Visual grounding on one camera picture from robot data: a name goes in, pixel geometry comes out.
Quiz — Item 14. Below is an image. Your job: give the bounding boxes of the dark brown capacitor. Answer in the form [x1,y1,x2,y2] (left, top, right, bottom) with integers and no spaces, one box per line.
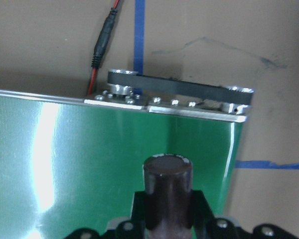
[143,154,193,239]

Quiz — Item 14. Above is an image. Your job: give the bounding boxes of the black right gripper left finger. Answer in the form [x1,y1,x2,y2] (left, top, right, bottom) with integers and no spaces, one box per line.
[65,191,146,239]

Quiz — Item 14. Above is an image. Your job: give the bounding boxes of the green conveyor belt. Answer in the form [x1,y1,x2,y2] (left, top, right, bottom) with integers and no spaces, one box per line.
[0,71,254,239]

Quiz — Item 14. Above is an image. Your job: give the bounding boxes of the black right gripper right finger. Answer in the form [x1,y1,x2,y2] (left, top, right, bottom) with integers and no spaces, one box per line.
[192,190,297,239]

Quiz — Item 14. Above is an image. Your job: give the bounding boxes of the red black power cable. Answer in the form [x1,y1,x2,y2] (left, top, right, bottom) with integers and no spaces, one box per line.
[86,0,124,95]

